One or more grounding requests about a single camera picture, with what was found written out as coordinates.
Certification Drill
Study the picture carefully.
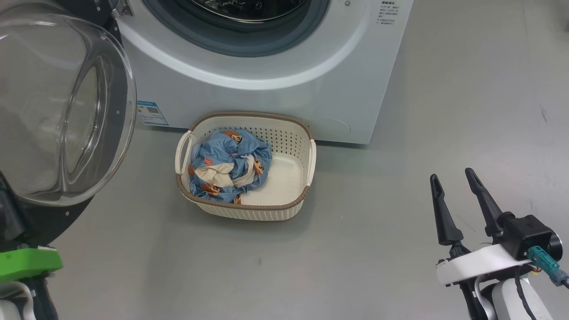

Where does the black printed text label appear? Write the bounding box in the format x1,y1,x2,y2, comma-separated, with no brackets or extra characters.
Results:
377,0,401,25

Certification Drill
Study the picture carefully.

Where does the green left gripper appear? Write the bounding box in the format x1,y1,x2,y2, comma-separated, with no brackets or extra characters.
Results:
0,172,63,284

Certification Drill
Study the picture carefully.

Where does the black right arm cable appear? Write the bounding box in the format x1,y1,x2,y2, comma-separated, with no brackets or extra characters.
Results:
513,266,539,320

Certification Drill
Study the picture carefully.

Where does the round white filter cover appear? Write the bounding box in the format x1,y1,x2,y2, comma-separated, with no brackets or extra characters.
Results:
319,117,352,139

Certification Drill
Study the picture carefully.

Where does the white front-load washing machine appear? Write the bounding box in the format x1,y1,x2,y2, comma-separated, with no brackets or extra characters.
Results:
109,0,414,145

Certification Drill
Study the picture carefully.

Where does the metal door hinge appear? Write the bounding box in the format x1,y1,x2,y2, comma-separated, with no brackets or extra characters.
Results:
110,0,134,17

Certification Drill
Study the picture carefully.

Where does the grey rubber door gasket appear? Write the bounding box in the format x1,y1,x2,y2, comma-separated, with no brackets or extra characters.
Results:
142,0,332,58

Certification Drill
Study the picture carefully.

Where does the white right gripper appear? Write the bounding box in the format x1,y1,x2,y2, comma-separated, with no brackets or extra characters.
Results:
429,167,533,286

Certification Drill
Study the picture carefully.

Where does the blue energy label sticker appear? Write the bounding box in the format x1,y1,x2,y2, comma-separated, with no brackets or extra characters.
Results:
136,100,169,127

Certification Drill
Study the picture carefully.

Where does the cream perforated laundry basket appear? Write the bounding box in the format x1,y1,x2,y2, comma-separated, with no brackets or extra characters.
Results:
175,111,317,221

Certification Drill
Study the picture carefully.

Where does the steel perforated washer drum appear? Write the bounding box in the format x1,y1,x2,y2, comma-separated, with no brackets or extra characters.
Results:
190,0,307,24

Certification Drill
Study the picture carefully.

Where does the round glass washing machine door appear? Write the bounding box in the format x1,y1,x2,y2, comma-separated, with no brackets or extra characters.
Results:
0,0,137,248

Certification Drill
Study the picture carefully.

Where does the teal right camera cable connector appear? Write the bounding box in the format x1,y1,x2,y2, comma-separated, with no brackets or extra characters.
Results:
528,246,569,287

